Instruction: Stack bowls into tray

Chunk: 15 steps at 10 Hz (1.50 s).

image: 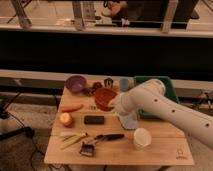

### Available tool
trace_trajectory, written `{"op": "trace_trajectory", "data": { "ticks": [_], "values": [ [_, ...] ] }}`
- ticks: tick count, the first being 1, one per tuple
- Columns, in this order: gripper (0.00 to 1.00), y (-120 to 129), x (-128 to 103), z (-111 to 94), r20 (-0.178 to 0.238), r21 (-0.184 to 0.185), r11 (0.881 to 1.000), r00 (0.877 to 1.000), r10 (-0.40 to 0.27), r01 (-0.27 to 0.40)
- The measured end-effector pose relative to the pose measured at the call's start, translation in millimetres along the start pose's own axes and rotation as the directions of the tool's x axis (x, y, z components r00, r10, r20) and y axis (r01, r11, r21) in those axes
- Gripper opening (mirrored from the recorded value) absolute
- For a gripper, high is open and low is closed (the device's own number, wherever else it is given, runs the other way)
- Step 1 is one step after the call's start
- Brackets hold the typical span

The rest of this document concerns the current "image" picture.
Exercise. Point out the green tray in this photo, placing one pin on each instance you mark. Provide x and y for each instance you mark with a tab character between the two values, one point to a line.
169	92

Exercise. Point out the purple bowl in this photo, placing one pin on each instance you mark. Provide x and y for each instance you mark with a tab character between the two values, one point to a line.
76	83

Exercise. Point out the yellow banana peel pieces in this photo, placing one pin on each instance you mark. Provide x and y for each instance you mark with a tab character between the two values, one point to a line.
72	140

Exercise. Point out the white cup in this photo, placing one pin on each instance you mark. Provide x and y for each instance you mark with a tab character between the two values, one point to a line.
141	138

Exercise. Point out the small dark cup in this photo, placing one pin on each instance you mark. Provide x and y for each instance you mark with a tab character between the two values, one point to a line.
108	82

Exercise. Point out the dark red berries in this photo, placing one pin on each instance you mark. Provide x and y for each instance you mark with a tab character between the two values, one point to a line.
89	91

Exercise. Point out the apple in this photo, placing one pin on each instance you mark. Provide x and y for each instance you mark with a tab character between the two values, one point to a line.
66	119

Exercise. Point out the red bowl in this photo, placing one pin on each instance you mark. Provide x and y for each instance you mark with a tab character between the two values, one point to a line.
102	98

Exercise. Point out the orange carrot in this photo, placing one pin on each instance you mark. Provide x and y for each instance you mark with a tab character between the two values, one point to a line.
71	108

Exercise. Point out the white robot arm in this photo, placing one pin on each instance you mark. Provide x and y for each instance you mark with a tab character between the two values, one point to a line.
149	96

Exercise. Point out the black rectangular block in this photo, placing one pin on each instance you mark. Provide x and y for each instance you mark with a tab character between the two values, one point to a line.
94	120

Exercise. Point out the blue grey cloth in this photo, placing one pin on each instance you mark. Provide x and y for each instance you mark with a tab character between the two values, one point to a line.
129	122

